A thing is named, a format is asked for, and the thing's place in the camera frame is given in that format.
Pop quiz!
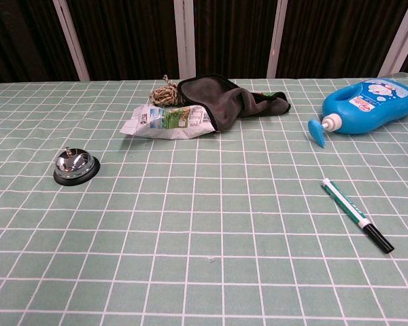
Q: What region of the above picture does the green checkered tablecloth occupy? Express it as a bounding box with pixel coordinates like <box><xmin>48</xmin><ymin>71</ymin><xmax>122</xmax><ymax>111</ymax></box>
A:
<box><xmin>0</xmin><ymin>71</ymin><xmax>408</xmax><ymax>326</ymax></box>

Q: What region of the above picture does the silver desk call bell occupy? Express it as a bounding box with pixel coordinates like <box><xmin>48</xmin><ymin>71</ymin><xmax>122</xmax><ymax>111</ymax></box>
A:
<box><xmin>53</xmin><ymin>146</ymin><xmax>101</xmax><ymax>187</ymax></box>

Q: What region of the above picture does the crumpled white green snack wrapper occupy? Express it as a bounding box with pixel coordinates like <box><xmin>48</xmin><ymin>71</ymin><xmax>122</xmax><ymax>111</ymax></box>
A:
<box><xmin>119</xmin><ymin>103</ymin><xmax>219</xmax><ymax>141</ymax></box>

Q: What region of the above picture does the dark grey microfibre cloth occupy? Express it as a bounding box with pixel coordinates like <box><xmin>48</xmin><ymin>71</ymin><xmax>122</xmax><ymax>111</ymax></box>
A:
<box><xmin>176</xmin><ymin>74</ymin><xmax>292</xmax><ymax>133</ymax></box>

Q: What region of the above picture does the green white marker black cap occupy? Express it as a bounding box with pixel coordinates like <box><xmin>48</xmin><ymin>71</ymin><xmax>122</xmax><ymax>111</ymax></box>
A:
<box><xmin>320</xmin><ymin>178</ymin><xmax>395</xmax><ymax>254</ymax></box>

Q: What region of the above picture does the blue pump lotion bottle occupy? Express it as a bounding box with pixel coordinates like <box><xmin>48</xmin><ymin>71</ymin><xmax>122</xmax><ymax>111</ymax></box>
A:
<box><xmin>307</xmin><ymin>78</ymin><xmax>408</xmax><ymax>149</ymax></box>

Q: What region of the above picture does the coiled beige twine rope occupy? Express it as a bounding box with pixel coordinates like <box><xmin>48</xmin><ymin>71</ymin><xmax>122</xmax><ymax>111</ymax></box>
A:
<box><xmin>148</xmin><ymin>75</ymin><xmax>186</xmax><ymax>107</ymax></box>

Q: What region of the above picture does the white vertical frame post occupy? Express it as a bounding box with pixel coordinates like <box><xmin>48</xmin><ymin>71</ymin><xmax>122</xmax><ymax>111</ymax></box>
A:
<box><xmin>52</xmin><ymin>0</ymin><xmax>90</xmax><ymax>82</ymax></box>
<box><xmin>377</xmin><ymin>0</ymin><xmax>408</xmax><ymax>78</ymax></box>
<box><xmin>266</xmin><ymin>0</ymin><xmax>289</xmax><ymax>79</ymax></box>
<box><xmin>173</xmin><ymin>0</ymin><xmax>197</xmax><ymax>80</ymax></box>

